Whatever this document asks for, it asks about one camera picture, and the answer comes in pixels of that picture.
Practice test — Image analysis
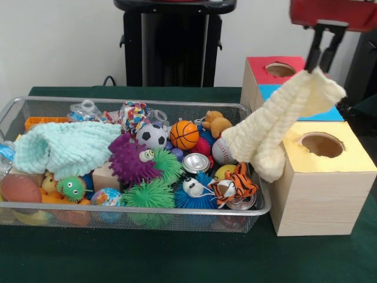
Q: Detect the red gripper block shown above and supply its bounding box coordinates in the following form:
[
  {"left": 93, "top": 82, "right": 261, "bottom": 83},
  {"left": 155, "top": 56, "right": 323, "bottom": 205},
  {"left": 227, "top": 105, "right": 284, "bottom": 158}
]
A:
[{"left": 290, "top": 0, "right": 377, "bottom": 74}]

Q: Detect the pale yellow cloth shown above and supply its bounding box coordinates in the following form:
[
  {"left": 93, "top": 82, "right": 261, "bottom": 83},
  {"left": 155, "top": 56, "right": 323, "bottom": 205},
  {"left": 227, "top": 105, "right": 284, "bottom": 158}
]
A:
[{"left": 221, "top": 67, "right": 347, "bottom": 182}]

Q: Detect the tiger plush toy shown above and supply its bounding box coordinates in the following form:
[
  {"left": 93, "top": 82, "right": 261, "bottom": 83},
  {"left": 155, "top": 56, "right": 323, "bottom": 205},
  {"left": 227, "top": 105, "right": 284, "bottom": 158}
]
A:
[{"left": 209, "top": 163, "right": 259, "bottom": 207}]

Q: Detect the clear mesh bin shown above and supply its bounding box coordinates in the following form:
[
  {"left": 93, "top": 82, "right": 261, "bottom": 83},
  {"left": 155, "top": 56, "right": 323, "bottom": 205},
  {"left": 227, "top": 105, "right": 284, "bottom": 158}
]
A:
[{"left": 0, "top": 96, "right": 272, "bottom": 233}]

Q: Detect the orange bear plush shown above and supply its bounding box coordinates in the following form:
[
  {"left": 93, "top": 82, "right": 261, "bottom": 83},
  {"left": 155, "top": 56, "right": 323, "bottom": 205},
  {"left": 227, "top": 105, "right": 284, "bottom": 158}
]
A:
[{"left": 202, "top": 111, "right": 233, "bottom": 139}]

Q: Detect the white ball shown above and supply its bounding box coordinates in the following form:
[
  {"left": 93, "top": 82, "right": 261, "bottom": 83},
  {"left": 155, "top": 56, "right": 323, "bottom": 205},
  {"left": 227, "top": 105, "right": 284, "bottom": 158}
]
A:
[{"left": 211, "top": 139, "right": 236, "bottom": 165}]

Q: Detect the small orange basketball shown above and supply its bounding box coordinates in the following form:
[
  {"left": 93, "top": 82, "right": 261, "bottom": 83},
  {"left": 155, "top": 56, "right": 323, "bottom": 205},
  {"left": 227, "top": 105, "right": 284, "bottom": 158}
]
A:
[{"left": 170, "top": 120, "right": 200, "bottom": 150}]

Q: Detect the silver drink can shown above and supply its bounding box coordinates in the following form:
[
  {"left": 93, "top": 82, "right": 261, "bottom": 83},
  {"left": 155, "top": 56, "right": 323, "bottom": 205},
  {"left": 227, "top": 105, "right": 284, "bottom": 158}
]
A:
[{"left": 183, "top": 153, "right": 211, "bottom": 175}]

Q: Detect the small soccer ball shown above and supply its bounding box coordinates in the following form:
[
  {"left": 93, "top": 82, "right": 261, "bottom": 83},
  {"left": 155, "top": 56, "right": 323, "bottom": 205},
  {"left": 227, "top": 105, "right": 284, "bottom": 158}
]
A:
[{"left": 137, "top": 123, "right": 169, "bottom": 149}]

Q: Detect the blue spiky ball with eyes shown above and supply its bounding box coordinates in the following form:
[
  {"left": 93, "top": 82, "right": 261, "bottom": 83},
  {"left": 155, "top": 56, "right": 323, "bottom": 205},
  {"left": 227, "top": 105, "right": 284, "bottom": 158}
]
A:
[{"left": 175, "top": 172, "right": 219, "bottom": 209}]

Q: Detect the purple spiky ball with eyes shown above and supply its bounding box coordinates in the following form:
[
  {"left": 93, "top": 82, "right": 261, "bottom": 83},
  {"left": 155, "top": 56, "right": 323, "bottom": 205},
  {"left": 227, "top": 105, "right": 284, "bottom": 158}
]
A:
[{"left": 108, "top": 132, "right": 163, "bottom": 188}]

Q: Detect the large green spiky ball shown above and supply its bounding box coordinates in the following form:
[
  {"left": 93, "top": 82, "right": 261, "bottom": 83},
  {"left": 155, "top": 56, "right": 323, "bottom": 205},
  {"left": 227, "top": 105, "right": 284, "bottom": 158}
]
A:
[{"left": 122, "top": 178, "right": 176, "bottom": 229}]

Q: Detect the dark green table cloth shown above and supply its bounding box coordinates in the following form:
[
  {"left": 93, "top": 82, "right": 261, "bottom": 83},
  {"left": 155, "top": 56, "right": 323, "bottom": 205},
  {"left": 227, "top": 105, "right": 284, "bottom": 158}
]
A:
[{"left": 0, "top": 85, "right": 377, "bottom": 283}]

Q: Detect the mint green cloth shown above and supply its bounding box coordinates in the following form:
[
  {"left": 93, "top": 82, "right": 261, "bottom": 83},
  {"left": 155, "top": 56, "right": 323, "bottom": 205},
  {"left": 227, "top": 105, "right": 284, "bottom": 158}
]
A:
[{"left": 12, "top": 121, "right": 123, "bottom": 180}]

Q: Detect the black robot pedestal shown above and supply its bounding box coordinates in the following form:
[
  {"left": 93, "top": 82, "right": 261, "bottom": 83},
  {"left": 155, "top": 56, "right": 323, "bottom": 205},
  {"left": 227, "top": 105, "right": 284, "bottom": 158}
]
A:
[{"left": 114, "top": 0, "right": 237, "bottom": 88}]

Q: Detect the black cable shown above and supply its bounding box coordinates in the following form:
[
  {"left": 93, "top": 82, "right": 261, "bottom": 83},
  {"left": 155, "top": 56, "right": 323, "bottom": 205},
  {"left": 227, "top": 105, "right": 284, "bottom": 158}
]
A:
[{"left": 103, "top": 75, "right": 121, "bottom": 88}]

